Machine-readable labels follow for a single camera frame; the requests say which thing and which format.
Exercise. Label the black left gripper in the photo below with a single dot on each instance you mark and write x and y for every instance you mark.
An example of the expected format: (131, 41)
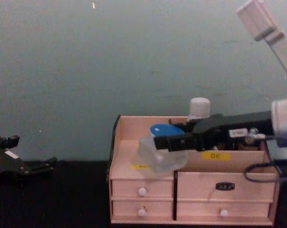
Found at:
(3, 161)

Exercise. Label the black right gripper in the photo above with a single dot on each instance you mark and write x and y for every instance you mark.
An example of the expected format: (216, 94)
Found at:
(245, 123)

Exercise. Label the clear jar with blue lid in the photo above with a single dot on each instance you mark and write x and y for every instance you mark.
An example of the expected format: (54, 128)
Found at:
(157, 164)

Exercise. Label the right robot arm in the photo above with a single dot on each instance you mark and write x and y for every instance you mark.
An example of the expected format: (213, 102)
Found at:
(282, 116)

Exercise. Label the bottle with white cap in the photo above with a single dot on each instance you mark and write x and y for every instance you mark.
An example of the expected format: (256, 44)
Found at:
(200, 107)

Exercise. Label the yellow label with print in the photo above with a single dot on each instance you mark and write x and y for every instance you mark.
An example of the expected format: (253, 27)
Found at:
(216, 156)

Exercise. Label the pale wooden desk organizer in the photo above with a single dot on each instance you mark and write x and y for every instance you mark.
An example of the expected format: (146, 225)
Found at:
(205, 164)

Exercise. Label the small yellow label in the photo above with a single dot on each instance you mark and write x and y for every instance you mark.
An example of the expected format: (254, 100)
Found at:
(140, 167)

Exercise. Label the small wooden drawer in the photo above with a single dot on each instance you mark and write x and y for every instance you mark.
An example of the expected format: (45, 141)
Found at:
(155, 209)
(155, 187)

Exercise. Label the black table cloth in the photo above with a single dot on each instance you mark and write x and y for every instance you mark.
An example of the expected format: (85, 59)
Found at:
(74, 202)

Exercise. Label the wide drawer with white knob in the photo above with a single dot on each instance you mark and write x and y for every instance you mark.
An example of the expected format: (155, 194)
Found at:
(200, 209)

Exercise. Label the wide drawer with dark plate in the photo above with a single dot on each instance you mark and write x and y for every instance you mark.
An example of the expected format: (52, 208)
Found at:
(252, 187)

